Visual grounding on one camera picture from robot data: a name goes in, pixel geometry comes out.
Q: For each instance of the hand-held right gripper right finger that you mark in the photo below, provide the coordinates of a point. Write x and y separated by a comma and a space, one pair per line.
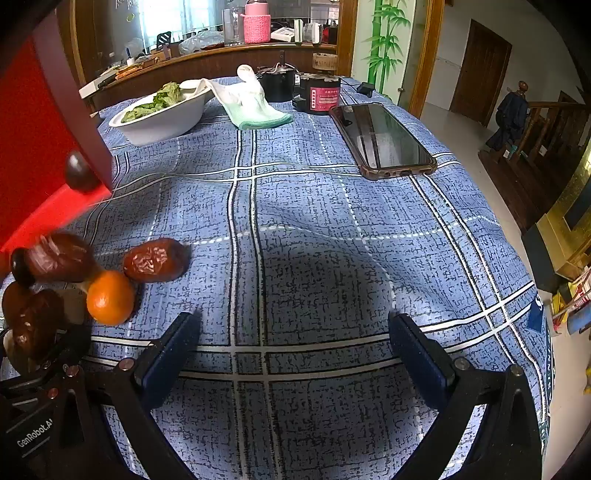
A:
418, 357

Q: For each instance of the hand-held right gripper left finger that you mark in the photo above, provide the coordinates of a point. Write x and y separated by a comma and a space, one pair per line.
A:
168, 355

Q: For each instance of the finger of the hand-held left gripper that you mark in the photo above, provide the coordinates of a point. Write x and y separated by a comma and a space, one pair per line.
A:
71, 346

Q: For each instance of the orange mandarin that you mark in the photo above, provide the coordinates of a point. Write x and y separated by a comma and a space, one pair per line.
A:
111, 297

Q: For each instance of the red box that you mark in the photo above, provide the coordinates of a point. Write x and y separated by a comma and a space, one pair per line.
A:
37, 129

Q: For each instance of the pale sugarcane chunk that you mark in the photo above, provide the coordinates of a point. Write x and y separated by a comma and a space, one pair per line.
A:
73, 304

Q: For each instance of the dark brown chestnut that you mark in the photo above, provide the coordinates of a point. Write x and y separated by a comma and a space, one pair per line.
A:
21, 270
81, 173

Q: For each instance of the wrinkled dark red jujube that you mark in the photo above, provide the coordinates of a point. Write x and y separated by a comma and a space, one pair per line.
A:
154, 261

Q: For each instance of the blue plaid tablecloth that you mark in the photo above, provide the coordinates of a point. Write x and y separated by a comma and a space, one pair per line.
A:
323, 230

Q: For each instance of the gold cardboard box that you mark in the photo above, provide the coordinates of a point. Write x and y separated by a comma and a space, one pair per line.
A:
561, 230

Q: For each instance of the black smartphone in brown case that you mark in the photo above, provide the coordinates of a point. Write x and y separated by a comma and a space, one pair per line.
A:
383, 138

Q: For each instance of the white bowl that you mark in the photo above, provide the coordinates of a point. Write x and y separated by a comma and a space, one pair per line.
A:
161, 120

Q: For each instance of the wooden stair railing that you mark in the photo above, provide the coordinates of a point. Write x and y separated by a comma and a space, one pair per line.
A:
549, 138

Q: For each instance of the green lettuce leaves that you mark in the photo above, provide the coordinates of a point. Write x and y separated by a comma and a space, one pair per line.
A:
159, 99

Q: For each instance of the white and green glove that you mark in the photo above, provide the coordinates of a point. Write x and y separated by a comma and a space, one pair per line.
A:
251, 104

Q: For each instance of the small black block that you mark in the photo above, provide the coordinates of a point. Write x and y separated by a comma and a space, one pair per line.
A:
367, 89

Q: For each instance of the black canister with red label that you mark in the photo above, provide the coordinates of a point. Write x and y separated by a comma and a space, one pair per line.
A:
321, 94

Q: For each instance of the brown wooden door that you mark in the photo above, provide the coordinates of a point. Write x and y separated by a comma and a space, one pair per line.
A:
480, 69

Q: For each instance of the round wooden piece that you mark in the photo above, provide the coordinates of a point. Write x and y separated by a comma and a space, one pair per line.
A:
325, 62

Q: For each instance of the black chair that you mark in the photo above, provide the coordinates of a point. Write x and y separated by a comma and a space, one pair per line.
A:
164, 40

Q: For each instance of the clear plastic bag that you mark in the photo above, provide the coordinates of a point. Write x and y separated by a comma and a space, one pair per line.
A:
201, 41

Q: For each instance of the clear glass cup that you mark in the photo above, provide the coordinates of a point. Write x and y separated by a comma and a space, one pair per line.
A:
233, 25

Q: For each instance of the white flat box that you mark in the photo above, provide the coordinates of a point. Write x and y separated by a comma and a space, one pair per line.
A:
283, 34

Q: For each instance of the pink bottle with knit sleeve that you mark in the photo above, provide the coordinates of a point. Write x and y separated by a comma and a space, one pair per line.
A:
257, 23

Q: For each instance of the dark jacket on post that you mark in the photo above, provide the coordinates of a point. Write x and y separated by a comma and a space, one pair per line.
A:
508, 115

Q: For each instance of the green bamboo wall sticker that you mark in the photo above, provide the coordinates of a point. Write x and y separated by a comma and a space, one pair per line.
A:
388, 37

